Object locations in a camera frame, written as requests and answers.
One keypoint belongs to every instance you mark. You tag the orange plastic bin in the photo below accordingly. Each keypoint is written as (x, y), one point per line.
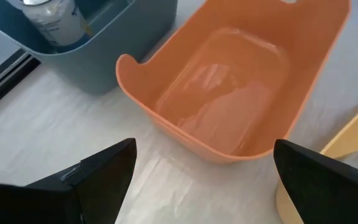
(228, 93)

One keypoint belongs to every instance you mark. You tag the white lemon seltzer can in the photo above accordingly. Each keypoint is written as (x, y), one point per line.
(57, 21)

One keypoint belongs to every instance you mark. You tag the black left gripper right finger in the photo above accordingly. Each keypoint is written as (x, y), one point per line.
(328, 193)

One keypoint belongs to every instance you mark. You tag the yellow plastic bin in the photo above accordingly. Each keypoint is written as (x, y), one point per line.
(356, 137)

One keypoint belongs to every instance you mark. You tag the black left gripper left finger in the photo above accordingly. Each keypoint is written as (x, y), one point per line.
(73, 199)

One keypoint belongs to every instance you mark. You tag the blue-grey plastic bin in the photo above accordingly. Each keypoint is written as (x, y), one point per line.
(110, 62)

